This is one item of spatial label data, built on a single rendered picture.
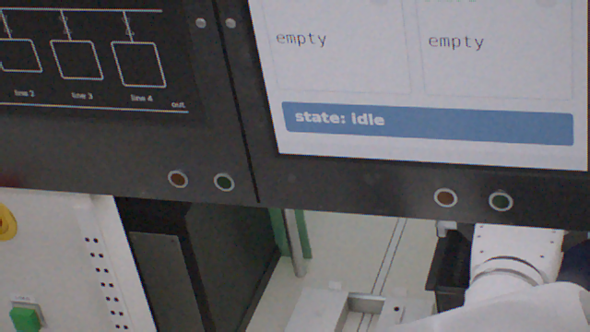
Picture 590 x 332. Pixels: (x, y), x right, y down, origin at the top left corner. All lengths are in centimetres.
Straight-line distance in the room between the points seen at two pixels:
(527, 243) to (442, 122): 35
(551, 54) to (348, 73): 17
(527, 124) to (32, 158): 51
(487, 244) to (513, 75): 39
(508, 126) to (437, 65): 8
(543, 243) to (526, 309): 22
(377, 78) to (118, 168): 31
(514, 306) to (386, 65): 27
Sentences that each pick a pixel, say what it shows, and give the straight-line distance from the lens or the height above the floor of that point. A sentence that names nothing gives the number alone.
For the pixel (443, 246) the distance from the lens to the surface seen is 143.
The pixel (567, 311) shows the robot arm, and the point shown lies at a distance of 110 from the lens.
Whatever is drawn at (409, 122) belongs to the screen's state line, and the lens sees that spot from 97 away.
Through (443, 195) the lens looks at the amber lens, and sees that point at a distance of 101.
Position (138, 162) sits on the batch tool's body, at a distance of 111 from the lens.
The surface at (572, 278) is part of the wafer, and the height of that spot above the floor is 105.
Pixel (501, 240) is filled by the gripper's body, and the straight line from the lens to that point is 128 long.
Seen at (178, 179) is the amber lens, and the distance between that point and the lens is 110.
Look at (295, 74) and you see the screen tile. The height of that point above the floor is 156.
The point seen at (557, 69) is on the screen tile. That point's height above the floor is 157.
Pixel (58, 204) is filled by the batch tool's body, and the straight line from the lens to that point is 121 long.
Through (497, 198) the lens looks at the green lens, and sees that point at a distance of 100.
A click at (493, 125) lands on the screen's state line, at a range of 96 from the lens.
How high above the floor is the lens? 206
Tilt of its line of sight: 36 degrees down
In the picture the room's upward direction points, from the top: 11 degrees counter-clockwise
